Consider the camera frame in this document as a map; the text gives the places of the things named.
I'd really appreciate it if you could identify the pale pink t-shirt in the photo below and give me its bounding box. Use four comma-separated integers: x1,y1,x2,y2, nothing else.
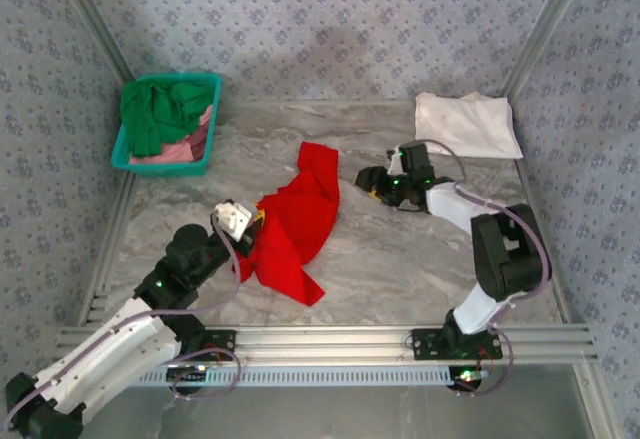
128,103,214,165

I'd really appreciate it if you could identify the green t-shirt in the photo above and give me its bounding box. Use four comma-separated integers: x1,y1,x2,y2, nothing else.
119,80,215,158

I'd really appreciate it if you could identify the folded white t-shirt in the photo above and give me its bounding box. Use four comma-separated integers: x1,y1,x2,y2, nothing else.
413,91,525,160

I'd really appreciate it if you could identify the red t-shirt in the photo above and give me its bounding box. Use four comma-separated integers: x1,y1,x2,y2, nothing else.
230,141,342,307

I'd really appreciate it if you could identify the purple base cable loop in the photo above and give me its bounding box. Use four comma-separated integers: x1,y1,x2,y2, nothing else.
455,328,513,400
169,347,242,403

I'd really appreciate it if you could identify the aluminium side rail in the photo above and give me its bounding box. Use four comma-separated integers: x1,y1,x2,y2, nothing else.
513,158,586,326
74,173,139,328

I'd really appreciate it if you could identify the teal plastic basket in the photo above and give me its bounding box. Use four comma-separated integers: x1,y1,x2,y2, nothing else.
109,72,224,179

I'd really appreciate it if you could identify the grey metal panel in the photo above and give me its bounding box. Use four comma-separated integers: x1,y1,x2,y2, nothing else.
79,386,591,439

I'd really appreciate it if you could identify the wide aluminium base rail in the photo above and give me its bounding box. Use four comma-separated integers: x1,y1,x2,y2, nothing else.
57,323,599,366

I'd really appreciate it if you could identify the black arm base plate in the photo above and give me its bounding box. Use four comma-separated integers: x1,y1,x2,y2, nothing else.
177,328,237,361
410,327,503,361

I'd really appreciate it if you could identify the aluminium frame post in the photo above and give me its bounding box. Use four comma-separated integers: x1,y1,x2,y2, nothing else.
54,0,136,85
499,0,596,100
573,361,620,439

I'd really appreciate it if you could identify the slotted grey cable duct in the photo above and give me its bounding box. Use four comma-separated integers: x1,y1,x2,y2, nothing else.
132,368,454,389

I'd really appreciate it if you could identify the mauve t-shirt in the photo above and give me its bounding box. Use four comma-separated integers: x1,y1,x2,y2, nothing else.
184,119,213,160

